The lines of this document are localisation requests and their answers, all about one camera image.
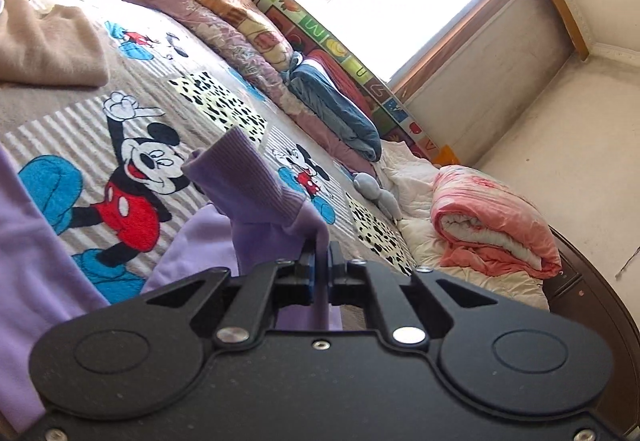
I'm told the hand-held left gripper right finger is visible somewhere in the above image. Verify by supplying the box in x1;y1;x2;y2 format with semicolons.
325;243;501;347

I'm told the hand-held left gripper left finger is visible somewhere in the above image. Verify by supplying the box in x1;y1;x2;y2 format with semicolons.
142;241;318;347

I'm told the lavender sweatshirt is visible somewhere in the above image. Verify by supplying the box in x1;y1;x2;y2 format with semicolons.
0;126;346;434

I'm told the grey plush toy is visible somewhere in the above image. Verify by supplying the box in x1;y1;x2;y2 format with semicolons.
352;171;401;219

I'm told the white quilt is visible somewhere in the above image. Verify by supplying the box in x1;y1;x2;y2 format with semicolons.
380;141;548;309

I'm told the pink rolled quilt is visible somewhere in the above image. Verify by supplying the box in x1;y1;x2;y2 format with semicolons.
431;165;563;279

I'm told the blue folded blanket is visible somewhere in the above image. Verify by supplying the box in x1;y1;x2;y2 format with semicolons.
289;61;383;162

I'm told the red folded blanket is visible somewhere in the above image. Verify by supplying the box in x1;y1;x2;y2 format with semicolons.
302;48;373;116

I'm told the purple quilt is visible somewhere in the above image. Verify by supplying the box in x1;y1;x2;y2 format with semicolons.
127;0;381;176

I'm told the colourful alphabet foam mat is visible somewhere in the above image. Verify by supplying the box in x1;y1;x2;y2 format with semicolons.
225;0;458;166

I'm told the yellow patterned pillow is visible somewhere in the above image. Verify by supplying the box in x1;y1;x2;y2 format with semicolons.
190;0;301;72

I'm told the dark wooden headboard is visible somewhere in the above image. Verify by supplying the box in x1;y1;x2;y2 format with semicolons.
542;226;640;427

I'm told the cartoon mouse printed blanket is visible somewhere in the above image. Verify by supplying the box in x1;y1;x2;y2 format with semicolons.
0;0;416;307

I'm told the beige sweater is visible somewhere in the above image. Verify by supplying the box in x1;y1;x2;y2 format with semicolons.
0;0;108;89

